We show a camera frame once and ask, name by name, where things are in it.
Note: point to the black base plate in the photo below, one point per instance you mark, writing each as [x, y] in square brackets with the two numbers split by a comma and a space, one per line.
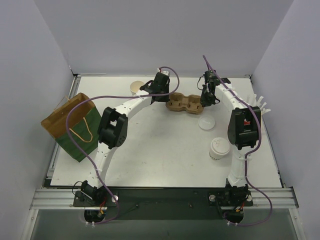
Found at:
[163, 211]

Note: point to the white wrapped straws bundle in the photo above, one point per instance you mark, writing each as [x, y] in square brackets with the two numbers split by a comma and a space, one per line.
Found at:
[256, 101]

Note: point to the white paper coffee cup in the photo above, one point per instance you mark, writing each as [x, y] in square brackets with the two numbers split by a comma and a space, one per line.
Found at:
[215, 156]

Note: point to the white plastic cup lid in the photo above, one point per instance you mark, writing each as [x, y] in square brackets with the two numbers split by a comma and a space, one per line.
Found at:
[220, 145]

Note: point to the brown pulp cup carrier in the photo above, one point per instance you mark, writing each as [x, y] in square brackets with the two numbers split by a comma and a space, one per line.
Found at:
[179, 102]

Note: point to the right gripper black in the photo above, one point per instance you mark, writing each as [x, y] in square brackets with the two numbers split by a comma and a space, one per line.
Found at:
[206, 98]

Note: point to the brown green paper bag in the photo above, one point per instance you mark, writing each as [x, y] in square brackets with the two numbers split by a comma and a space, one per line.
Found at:
[83, 126]

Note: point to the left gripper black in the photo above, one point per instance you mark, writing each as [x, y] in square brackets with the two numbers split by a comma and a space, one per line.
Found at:
[161, 96]

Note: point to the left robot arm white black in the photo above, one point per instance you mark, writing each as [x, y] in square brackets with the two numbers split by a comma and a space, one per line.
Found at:
[112, 132]

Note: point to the white plastic lid stack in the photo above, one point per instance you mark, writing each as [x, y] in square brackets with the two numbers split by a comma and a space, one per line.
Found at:
[206, 123]

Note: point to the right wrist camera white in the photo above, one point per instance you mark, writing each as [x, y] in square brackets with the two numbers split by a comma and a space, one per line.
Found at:
[226, 80]

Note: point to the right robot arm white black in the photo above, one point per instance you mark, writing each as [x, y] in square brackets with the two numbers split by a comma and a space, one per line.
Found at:
[243, 132]

